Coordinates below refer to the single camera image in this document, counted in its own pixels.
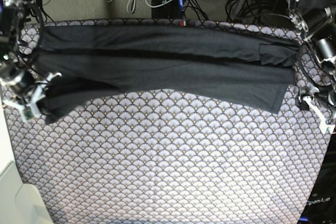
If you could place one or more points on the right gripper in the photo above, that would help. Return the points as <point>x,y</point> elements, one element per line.
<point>25,91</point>

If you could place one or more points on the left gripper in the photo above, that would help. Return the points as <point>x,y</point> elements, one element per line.
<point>325,96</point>

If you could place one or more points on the dark grey T-shirt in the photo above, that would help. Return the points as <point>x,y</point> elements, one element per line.
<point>102,61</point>

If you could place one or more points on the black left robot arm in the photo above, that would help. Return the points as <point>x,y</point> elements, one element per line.
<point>315,20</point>

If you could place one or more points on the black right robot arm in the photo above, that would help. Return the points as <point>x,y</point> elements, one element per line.
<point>13,18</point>

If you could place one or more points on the black OpenArm box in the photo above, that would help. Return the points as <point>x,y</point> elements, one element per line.
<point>320,207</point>

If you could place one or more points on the white plastic bin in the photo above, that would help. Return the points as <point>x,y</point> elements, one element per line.
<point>20,202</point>

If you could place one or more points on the fan-patterned table cloth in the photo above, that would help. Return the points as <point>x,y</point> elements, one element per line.
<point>166,156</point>

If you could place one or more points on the red and black clamp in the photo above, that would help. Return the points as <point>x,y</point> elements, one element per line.
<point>183,22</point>

